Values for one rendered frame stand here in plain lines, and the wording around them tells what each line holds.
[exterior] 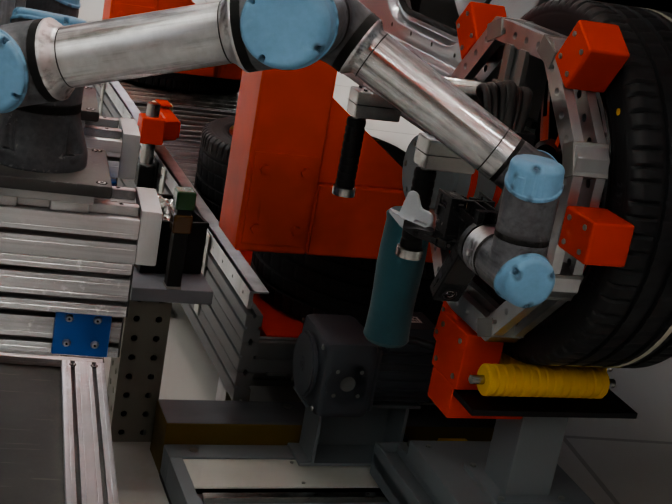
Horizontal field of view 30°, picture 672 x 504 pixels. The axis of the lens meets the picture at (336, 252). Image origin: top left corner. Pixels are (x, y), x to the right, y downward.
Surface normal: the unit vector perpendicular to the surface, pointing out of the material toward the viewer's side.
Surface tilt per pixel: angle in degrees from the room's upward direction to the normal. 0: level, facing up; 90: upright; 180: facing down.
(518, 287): 90
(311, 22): 88
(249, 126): 90
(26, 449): 0
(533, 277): 90
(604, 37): 35
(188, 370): 0
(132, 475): 0
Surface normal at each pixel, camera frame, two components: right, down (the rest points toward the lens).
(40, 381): 0.17, -0.94
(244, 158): -0.94, -0.06
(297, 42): -0.07, 0.25
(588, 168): 0.31, 0.33
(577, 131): 0.34, -0.43
